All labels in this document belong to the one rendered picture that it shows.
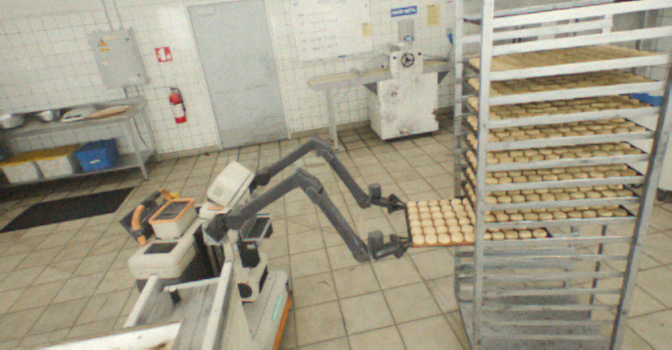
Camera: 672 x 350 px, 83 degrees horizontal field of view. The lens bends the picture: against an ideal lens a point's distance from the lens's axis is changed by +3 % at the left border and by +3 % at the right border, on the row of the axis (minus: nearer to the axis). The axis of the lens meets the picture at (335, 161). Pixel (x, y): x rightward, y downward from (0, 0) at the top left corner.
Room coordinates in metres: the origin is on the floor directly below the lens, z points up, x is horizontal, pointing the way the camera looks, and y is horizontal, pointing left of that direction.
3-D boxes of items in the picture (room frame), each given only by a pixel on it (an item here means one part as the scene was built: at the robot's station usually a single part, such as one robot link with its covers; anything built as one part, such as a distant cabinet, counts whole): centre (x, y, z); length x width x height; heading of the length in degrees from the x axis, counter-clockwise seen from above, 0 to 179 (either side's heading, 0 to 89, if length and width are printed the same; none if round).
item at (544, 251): (1.68, -0.93, 0.42); 0.64 x 0.03 x 0.03; 82
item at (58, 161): (4.73, 3.56, 0.36); 0.47 x 0.38 x 0.26; 7
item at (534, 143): (1.30, -0.87, 1.23); 0.64 x 0.03 x 0.03; 82
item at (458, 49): (1.76, -0.63, 0.97); 0.03 x 0.03 x 1.70; 82
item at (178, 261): (1.75, 0.86, 0.59); 0.55 x 0.34 x 0.83; 172
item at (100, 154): (4.79, 3.11, 0.36); 0.47 x 0.38 x 0.26; 9
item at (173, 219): (1.75, 0.88, 0.87); 0.23 x 0.15 x 0.11; 172
